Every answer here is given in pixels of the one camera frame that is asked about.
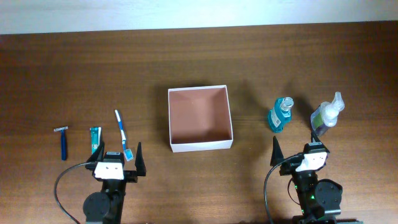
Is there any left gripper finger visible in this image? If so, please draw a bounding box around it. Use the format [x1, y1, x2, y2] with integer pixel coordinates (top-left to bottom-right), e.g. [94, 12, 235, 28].
[134, 142, 146, 177]
[87, 141, 104, 162]

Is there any blue white toothbrush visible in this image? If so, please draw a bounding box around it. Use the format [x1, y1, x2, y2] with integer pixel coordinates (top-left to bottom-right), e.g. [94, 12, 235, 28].
[114, 110, 134, 161]

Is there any clear foam soap bottle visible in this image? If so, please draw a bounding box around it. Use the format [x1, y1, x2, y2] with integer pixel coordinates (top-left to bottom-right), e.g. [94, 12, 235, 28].
[310, 91, 345, 136]

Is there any teal toothpaste tube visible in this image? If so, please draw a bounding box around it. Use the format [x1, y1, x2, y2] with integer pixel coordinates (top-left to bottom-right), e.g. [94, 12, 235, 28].
[90, 127, 102, 154]

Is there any blue mouthwash bottle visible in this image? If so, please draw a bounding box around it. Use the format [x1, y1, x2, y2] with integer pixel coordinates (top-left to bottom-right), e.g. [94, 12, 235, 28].
[267, 97, 294, 133]

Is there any blue disposable razor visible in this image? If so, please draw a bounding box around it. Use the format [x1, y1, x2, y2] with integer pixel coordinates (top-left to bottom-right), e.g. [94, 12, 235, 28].
[53, 126, 68, 161]

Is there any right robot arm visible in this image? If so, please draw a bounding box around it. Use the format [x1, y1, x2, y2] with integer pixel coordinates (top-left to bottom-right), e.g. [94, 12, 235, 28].
[266, 133, 343, 224]

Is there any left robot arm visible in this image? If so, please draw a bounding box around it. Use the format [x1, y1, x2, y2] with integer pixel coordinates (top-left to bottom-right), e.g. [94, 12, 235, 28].
[83, 142, 146, 223]

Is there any white cardboard box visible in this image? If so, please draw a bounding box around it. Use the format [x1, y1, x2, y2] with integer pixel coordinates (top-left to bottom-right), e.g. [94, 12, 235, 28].
[168, 85, 234, 153]

